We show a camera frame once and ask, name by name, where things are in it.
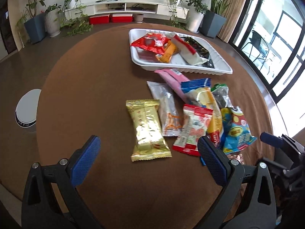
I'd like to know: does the red storage box left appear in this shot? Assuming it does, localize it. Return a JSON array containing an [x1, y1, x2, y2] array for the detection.
[[89, 14, 110, 25]]

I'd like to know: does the trailing plant on cabinet right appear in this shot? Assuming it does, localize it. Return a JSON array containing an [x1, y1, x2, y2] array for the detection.
[[167, 0, 185, 30]]

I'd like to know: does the white and red snack bag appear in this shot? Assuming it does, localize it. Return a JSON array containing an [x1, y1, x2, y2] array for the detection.
[[166, 32, 204, 66]]

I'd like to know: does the beige curtain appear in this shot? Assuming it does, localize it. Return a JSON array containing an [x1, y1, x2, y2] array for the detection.
[[217, 0, 246, 43]]

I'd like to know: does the plant in white ribbed pot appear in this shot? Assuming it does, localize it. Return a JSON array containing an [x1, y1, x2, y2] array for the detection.
[[45, 4, 61, 38]]

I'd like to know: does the white plastic tray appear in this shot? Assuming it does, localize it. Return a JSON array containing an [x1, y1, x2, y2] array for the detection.
[[128, 28, 234, 76]]

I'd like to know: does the black balcony chair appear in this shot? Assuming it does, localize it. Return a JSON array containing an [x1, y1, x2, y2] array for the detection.
[[241, 30, 282, 70]]

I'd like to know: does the gold foil snack packet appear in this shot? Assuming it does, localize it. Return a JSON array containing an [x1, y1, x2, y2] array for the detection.
[[126, 99, 172, 162]]

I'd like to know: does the small beige pot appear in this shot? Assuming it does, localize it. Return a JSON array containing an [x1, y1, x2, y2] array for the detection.
[[133, 14, 144, 23]]

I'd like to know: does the pink snack packet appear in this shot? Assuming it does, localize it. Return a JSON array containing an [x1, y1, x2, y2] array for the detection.
[[154, 69, 190, 103]]

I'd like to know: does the green clear nut packet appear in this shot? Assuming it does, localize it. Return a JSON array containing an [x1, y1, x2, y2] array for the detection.
[[211, 83, 233, 109]]

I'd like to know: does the light blue cartoon snack bag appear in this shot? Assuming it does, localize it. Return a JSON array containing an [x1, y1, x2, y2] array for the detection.
[[221, 106, 256, 154]]

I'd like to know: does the red white fruit packet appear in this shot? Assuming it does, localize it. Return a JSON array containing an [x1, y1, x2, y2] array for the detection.
[[172, 104, 213, 157]]

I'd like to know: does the blue yellow cake bag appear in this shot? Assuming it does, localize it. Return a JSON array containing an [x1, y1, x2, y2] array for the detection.
[[180, 78, 223, 147]]

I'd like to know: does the clear orange bear packet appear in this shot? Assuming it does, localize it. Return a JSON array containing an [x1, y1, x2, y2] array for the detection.
[[147, 81, 182, 137]]

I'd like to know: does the red storage box right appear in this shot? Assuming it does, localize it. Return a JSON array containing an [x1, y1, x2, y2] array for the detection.
[[111, 14, 133, 23]]

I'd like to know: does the trailing ivy plant left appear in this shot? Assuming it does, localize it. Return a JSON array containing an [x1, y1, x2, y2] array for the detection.
[[59, 0, 93, 36]]

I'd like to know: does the orange snack packet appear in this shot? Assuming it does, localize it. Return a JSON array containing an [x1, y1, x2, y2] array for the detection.
[[156, 40, 179, 64]]

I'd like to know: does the plant in white pot right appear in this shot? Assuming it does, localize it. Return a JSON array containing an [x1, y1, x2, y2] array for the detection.
[[186, 0, 207, 33]]

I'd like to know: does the red brown chocolate packet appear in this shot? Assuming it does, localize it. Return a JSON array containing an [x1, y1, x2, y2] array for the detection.
[[227, 152, 245, 165]]

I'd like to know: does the tall plant blue-grey pot left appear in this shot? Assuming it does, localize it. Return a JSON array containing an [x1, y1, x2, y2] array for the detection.
[[24, 0, 46, 44]]

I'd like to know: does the large plant blue-grey pot right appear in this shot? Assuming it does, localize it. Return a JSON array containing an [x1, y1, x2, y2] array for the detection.
[[201, 0, 229, 38]]

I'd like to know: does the red storage box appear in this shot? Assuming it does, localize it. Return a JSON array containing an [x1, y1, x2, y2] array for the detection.
[[89, 14, 110, 25], [111, 14, 133, 23]]

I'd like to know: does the black snack packet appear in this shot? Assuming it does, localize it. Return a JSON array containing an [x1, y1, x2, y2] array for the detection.
[[182, 37, 214, 68]]

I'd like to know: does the white tv cabinet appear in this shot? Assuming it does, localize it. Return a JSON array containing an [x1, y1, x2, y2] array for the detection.
[[64, 0, 190, 21]]

